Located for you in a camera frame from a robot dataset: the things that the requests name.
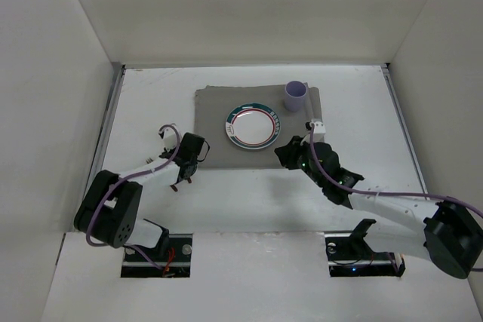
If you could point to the aluminium table edge rail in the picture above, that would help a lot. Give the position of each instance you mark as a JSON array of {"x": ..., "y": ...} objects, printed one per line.
[{"x": 106, "y": 124}]

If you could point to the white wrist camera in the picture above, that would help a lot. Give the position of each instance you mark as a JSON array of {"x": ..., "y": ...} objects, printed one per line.
[
  {"x": 169, "y": 134},
  {"x": 315, "y": 131}
]

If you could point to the white plate with teal rim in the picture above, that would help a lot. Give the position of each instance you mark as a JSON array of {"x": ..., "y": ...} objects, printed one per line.
[{"x": 253, "y": 126}]

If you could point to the lilac plastic cup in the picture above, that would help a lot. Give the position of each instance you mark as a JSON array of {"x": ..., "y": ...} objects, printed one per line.
[{"x": 295, "y": 95}]

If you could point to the right aluminium table rail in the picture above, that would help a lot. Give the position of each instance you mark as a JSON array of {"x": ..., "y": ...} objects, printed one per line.
[{"x": 389, "y": 83}]

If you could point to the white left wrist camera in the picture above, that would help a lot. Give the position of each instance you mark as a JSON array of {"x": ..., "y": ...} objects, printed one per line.
[{"x": 169, "y": 134}]

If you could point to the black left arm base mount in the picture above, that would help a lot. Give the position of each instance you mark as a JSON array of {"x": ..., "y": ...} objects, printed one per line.
[{"x": 153, "y": 252}]

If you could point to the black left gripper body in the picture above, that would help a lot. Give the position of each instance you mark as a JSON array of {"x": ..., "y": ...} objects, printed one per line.
[{"x": 185, "y": 171}]

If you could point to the grey cloth placemat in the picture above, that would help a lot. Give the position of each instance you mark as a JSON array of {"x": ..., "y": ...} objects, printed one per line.
[{"x": 212, "y": 106}]

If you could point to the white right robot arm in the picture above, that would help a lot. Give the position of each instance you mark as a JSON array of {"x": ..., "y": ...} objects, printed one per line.
[{"x": 435, "y": 228}]

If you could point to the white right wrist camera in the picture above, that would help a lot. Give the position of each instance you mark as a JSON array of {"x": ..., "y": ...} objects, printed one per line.
[{"x": 315, "y": 131}]

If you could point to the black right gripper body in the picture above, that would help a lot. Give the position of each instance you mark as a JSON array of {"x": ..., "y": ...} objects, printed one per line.
[{"x": 291, "y": 154}]

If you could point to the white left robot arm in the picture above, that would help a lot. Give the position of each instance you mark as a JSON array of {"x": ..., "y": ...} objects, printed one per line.
[{"x": 108, "y": 212}]

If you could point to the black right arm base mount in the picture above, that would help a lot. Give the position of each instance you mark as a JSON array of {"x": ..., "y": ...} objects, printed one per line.
[{"x": 349, "y": 256}]

